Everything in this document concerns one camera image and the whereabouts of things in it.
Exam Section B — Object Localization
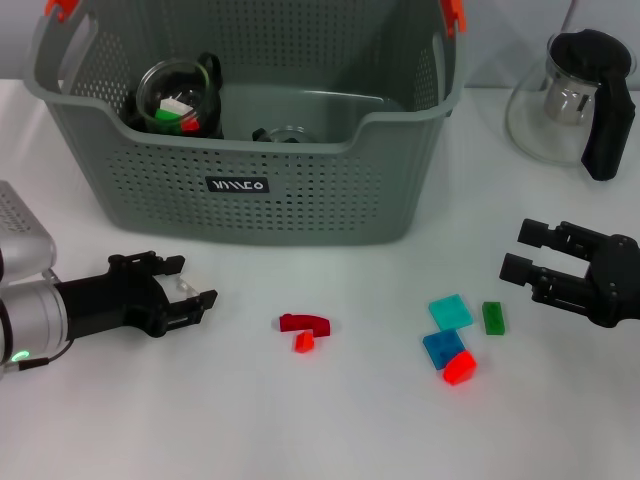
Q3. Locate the teal square plate brick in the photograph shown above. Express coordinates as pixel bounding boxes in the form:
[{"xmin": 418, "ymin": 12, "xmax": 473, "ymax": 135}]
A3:
[{"xmin": 428, "ymin": 293, "xmax": 475, "ymax": 331}]

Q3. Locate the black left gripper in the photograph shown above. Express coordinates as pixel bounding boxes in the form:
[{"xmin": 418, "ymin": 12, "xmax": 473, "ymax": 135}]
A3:
[{"xmin": 54, "ymin": 253, "xmax": 220, "ymax": 341}]

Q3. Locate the grey perforated storage basket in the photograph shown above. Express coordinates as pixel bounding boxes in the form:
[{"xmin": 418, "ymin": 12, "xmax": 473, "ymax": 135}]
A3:
[{"xmin": 22, "ymin": 0, "xmax": 469, "ymax": 249}]

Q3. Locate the large orange-red sloped brick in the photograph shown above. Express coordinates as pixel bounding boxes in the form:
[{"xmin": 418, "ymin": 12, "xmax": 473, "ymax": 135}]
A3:
[{"xmin": 442, "ymin": 348, "xmax": 479, "ymax": 387}]

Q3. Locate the glass teapot with black handle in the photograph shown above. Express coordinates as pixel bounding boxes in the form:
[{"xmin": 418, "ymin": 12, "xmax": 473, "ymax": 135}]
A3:
[{"xmin": 504, "ymin": 28, "xmax": 637, "ymax": 182}]

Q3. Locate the blue square plate brick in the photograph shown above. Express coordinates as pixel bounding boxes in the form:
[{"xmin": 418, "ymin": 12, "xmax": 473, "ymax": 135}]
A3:
[{"xmin": 422, "ymin": 328, "xmax": 469, "ymax": 371}]

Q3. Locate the glass teacup with black sleeve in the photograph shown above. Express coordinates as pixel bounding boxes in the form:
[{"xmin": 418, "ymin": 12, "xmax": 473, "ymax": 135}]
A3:
[
  {"xmin": 136, "ymin": 51, "xmax": 225, "ymax": 140},
  {"xmin": 251, "ymin": 126, "xmax": 317, "ymax": 144}
]

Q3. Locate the white thick toy brick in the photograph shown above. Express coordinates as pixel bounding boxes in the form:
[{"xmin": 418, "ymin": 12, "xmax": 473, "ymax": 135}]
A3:
[{"xmin": 167, "ymin": 276, "xmax": 202, "ymax": 305}]

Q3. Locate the left wrist cable with connector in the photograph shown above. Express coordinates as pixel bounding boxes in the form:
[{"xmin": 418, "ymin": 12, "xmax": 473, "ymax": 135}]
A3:
[{"xmin": 17, "ymin": 338, "xmax": 77, "ymax": 372}]

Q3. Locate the green flat toy brick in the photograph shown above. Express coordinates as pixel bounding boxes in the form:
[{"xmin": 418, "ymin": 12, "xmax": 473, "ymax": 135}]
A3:
[{"xmin": 481, "ymin": 301, "xmax": 508, "ymax": 335}]

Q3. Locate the dark red curved brick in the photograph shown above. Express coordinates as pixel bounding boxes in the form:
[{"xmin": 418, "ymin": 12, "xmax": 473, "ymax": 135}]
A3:
[{"xmin": 278, "ymin": 313, "xmax": 332, "ymax": 339}]

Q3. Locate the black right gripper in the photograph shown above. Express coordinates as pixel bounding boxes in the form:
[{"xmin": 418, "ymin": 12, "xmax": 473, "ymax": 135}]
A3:
[{"xmin": 498, "ymin": 217, "xmax": 640, "ymax": 330}]

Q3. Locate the orange basket handle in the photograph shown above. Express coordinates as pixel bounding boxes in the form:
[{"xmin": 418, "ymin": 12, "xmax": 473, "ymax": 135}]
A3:
[{"xmin": 43, "ymin": 0, "xmax": 469, "ymax": 40}]

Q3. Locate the black clay teapot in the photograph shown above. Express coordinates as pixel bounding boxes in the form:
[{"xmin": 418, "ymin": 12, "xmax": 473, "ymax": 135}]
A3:
[{"xmin": 123, "ymin": 92, "xmax": 149, "ymax": 134}]

